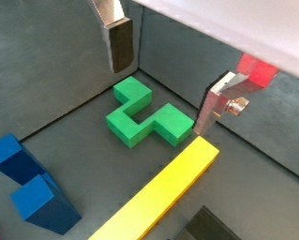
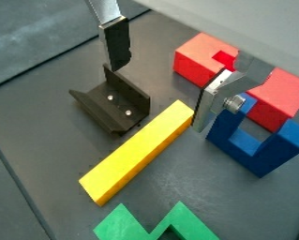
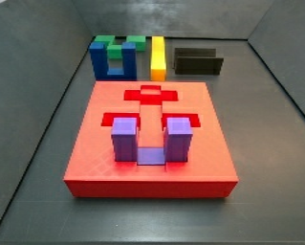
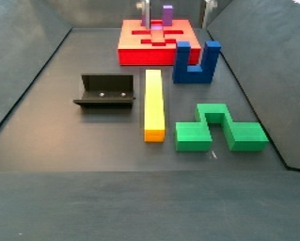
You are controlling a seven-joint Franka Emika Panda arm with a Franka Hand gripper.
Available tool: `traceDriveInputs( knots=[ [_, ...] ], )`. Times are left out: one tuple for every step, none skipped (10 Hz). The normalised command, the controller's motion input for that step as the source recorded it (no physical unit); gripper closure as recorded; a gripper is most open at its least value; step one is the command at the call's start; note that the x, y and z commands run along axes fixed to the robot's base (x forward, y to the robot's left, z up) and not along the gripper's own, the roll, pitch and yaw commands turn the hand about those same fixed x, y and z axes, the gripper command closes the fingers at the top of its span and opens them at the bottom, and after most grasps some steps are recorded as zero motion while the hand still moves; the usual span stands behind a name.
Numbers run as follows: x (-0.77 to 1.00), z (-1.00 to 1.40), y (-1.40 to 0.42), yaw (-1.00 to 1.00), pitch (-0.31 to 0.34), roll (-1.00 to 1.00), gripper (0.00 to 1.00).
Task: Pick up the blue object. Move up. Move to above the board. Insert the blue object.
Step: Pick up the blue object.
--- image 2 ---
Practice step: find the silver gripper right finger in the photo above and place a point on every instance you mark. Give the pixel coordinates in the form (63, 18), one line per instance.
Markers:
(221, 92)

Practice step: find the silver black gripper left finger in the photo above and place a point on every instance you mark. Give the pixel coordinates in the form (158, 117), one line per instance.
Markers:
(114, 31)

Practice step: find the dark blue U-shaped block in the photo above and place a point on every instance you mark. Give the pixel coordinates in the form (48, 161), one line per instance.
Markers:
(263, 156)

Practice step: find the red slotted board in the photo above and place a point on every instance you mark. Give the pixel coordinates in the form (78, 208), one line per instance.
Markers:
(205, 55)

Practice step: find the yellow rectangular bar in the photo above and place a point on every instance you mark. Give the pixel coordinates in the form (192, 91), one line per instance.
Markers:
(118, 168)

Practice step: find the green zigzag block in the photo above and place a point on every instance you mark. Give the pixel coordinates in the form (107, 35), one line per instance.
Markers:
(120, 226)

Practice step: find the black U-channel bracket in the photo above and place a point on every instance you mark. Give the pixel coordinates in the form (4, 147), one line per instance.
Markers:
(116, 103)

